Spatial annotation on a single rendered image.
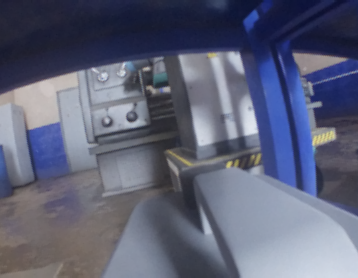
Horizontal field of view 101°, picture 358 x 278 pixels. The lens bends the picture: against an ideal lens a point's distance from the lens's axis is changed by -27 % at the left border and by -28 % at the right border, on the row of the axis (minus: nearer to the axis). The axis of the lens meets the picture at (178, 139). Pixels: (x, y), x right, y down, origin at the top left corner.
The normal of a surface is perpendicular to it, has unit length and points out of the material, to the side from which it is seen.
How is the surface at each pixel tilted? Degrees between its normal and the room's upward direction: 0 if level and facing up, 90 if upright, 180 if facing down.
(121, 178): 90
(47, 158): 90
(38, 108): 90
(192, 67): 90
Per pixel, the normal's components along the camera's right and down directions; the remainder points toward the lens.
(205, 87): 0.14, 0.00
